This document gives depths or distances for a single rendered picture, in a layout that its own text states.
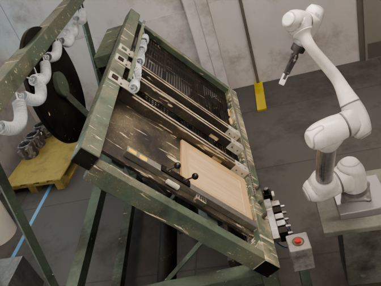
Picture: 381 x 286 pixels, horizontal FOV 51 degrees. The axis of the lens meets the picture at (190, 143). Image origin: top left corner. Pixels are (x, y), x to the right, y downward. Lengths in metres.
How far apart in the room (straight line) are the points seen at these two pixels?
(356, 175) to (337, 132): 0.61
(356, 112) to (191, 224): 0.99
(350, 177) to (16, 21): 5.01
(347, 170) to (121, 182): 1.37
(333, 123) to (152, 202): 0.97
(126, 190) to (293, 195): 2.32
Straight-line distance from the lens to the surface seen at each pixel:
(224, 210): 2.40
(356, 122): 2.10
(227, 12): 5.56
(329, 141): 2.05
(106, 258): 4.11
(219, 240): 2.20
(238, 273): 2.49
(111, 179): 1.93
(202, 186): 2.42
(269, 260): 2.39
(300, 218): 3.77
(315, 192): 2.55
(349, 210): 2.69
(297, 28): 2.07
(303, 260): 2.42
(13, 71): 2.31
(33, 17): 6.17
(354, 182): 2.63
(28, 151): 5.98
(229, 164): 2.81
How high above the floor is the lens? 2.75
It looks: 33 degrees down
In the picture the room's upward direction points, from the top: 20 degrees counter-clockwise
